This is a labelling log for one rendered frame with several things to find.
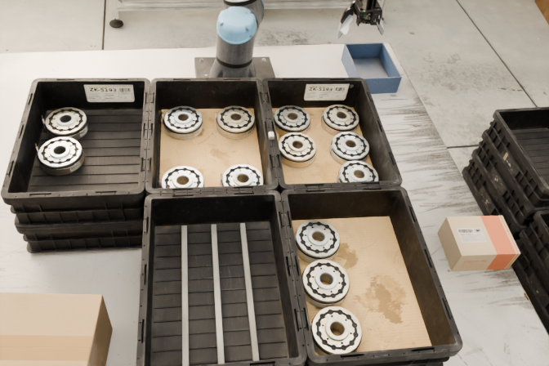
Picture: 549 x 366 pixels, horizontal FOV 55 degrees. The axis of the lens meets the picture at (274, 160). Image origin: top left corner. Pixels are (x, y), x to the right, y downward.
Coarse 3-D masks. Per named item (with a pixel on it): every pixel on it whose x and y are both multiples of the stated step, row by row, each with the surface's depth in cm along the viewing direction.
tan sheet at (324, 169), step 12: (276, 108) 153; (312, 108) 154; (324, 108) 155; (312, 120) 151; (276, 132) 146; (312, 132) 147; (324, 132) 148; (360, 132) 149; (324, 144) 145; (324, 156) 142; (288, 168) 137; (300, 168) 138; (312, 168) 138; (324, 168) 139; (336, 168) 139; (288, 180) 135; (300, 180) 135; (312, 180) 136; (324, 180) 136; (336, 180) 136
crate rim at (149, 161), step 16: (160, 80) 141; (176, 80) 142; (192, 80) 142; (208, 80) 143; (224, 80) 144; (240, 80) 144; (256, 80) 145; (272, 160) 125; (272, 176) 122; (160, 192) 116; (176, 192) 116; (192, 192) 117
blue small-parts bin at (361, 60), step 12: (348, 48) 190; (360, 48) 191; (372, 48) 192; (384, 48) 190; (348, 60) 186; (360, 60) 194; (372, 60) 195; (384, 60) 191; (348, 72) 187; (360, 72) 189; (372, 72) 190; (384, 72) 191; (396, 72) 182; (372, 84) 179; (384, 84) 180; (396, 84) 181
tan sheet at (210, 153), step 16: (208, 112) 149; (208, 128) 145; (256, 128) 146; (176, 144) 139; (192, 144) 140; (208, 144) 141; (224, 144) 141; (240, 144) 142; (256, 144) 142; (160, 160) 135; (176, 160) 136; (192, 160) 136; (208, 160) 137; (224, 160) 137; (240, 160) 138; (256, 160) 138; (160, 176) 131; (208, 176) 133
